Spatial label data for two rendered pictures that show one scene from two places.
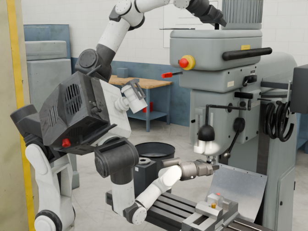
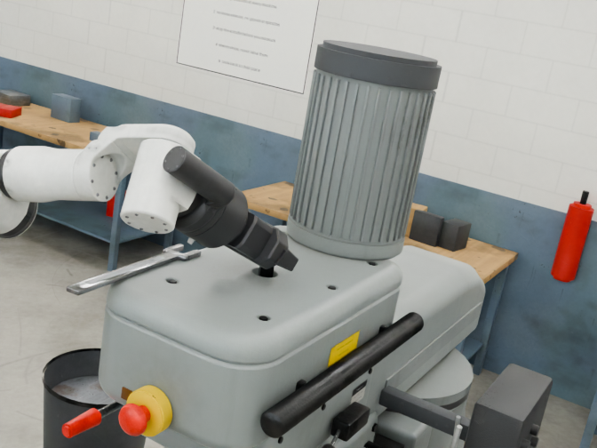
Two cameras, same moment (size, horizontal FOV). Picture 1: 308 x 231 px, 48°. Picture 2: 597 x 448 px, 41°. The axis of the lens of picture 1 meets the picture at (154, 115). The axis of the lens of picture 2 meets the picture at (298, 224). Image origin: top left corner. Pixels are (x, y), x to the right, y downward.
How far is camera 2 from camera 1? 0.68 m
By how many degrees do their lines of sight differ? 11
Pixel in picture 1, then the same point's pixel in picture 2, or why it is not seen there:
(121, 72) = (62, 105)
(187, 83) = not seen: hidden behind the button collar
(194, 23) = (259, 18)
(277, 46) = (446, 115)
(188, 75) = not seen: hidden behind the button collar
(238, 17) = (338, 221)
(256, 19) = (390, 233)
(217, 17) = (267, 258)
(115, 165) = not seen: outside the picture
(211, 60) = (223, 428)
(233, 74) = (296, 434)
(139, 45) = (116, 44)
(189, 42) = (163, 351)
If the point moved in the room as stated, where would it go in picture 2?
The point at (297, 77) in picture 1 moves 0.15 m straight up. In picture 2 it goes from (481, 433) to (505, 345)
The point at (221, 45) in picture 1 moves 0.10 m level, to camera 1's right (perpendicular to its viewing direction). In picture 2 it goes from (261, 383) to (342, 390)
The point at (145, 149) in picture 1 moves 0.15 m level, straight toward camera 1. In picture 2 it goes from (81, 366) to (77, 383)
